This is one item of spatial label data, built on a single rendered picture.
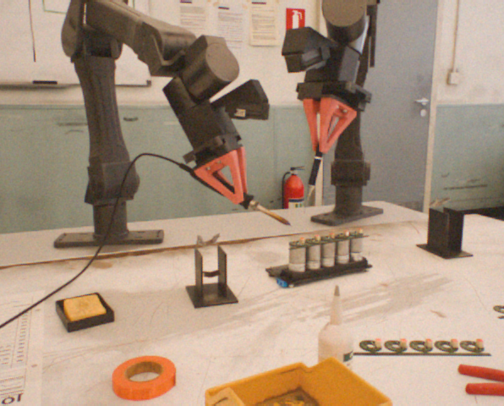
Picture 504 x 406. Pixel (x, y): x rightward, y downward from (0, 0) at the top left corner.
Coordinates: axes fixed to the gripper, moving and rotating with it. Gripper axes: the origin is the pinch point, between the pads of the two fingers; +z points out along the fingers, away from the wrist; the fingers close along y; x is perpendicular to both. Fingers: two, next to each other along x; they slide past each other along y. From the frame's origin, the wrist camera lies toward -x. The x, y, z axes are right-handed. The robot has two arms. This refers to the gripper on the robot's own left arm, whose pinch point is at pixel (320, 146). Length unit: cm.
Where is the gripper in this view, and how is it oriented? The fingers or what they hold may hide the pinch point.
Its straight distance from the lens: 75.4
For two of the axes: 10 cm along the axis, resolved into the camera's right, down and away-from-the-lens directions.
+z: -2.2, 9.7, -0.3
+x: 7.0, 1.8, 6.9
